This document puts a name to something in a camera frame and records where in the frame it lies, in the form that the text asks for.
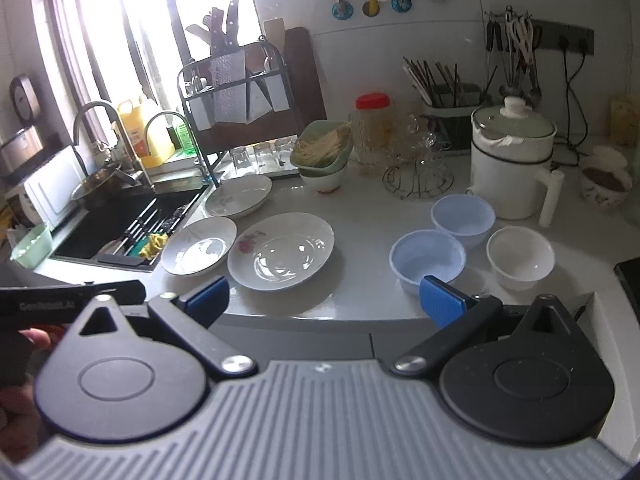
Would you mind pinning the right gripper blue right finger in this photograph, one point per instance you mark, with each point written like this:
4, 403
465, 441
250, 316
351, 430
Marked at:
460, 319

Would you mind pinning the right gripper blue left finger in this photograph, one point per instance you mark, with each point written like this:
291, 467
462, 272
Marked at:
186, 319

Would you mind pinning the light blue bowl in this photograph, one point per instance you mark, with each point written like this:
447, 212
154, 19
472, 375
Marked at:
466, 217
426, 253

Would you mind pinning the small white bowl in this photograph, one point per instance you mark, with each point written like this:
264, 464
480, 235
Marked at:
614, 157
519, 257

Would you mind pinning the large floral white plate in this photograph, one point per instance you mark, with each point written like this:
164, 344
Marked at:
281, 252

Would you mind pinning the black kitchen sink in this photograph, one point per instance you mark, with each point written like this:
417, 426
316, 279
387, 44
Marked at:
114, 234

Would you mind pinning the chrome kitchen faucet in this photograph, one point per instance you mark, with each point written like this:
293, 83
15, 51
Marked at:
113, 144

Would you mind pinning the person's left hand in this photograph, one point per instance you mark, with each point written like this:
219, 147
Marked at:
19, 435

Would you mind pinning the mint green container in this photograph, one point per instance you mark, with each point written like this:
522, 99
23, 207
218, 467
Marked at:
30, 247

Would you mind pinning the yellow dish cloth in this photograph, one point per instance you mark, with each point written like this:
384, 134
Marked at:
153, 245

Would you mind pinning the white cutting board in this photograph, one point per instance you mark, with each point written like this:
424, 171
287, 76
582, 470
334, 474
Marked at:
48, 190

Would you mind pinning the white plate by rack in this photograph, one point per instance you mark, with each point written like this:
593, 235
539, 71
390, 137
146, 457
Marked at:
236, 198

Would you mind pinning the steel pot in sink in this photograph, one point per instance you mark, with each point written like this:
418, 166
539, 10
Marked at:
106, 183

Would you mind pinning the silver rice cooker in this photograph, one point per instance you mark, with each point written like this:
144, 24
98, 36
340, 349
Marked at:
21, 148

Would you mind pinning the glass cups on rack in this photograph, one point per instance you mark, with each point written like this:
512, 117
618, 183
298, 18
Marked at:
414, 143

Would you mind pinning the black gas stove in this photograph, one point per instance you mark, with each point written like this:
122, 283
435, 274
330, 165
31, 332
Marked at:
628, 273

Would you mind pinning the white electric cooking pot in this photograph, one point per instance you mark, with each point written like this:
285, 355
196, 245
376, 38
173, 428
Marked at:
516, 189

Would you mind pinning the yellow oil bottle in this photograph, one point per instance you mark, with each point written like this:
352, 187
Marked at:
152, 143

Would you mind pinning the upside down drinking glasses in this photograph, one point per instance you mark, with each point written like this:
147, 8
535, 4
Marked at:
271, 157

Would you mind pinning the white bowl under colander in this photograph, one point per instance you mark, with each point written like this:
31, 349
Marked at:
323, 183

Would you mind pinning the patterned bowl with brown food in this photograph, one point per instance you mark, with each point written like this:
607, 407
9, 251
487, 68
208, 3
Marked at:
604, 183

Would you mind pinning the glass pot lid white knob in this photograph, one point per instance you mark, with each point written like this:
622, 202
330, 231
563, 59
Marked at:
512, 118

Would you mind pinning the red lid glass jar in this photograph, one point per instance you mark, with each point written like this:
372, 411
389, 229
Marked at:
372, 128

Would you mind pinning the green colander with noodles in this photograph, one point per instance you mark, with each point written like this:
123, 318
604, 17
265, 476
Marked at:
323, 146

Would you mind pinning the small white bowl behind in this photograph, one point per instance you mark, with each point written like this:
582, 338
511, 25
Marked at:
614, 157

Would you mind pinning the black dish drying rack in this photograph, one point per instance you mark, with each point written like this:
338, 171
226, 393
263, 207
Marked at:
237, 98

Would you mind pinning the chopstick holder with chopsticks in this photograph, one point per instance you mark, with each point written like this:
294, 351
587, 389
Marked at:
448, 101

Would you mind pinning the dark wooden cutting board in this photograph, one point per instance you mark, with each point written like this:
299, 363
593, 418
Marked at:
309, 105

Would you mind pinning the yellow snack bag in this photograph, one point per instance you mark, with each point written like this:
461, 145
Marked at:
624, 120

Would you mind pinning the knives in rack block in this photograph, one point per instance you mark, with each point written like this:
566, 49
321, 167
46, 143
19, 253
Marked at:
219, 29

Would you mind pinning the wire cup rack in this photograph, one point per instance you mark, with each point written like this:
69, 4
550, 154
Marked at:
418, 179

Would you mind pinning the hanging utensils on rail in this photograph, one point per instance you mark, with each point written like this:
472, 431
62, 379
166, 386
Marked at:
513, 39

